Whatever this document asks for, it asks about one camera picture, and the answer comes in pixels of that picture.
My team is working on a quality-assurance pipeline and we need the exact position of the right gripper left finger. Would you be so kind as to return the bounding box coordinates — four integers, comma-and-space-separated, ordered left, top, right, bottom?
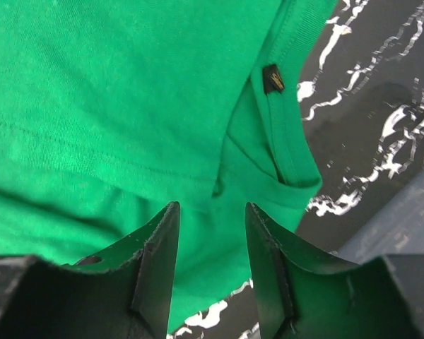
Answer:
70, 202, 180, 338

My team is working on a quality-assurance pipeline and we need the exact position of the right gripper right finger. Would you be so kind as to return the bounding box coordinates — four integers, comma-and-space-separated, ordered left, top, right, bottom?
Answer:
245, 203, 357, 338

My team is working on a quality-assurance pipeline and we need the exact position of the green t shirt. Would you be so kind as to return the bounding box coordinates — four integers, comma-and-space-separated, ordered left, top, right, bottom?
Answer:
0, 1, 336, 331

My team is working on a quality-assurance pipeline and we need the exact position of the clear plastic bin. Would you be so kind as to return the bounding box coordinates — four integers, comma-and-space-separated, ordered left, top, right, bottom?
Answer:
336, 170, 424, 263

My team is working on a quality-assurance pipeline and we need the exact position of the black marbled table mat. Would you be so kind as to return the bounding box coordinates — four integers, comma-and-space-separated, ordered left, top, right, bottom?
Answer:
165, 0, 424, 339

